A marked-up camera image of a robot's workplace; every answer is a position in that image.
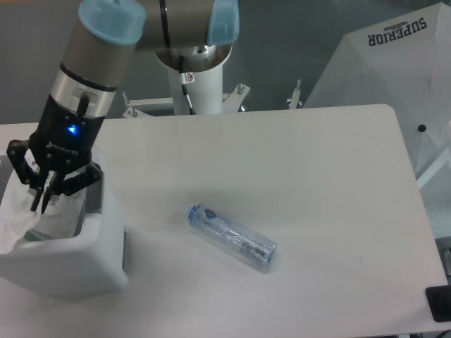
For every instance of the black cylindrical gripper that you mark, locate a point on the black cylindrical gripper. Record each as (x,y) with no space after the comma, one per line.
(62,143)

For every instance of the clear plastic water bottle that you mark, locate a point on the clear plastic water bottle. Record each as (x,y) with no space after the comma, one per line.
(245,244)

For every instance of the white umbrella with SUPERIOR print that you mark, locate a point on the white umbrella with SUPERIOR print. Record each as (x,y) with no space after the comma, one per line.
(403,62)

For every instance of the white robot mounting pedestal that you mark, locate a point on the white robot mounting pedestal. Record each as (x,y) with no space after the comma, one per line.
(205,92)

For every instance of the white plastic trash can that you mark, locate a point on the white plastic trash can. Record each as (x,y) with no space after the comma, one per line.
(92,260)

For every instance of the clear plastic wrapper with barcode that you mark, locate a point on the clear plastic wrapper with barcode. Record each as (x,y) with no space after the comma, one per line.
(57,222)

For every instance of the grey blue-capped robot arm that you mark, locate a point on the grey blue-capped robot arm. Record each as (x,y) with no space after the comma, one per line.
(106,35)

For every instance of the black device at table corner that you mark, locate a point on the black device at table corner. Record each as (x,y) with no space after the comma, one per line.
(438,298)

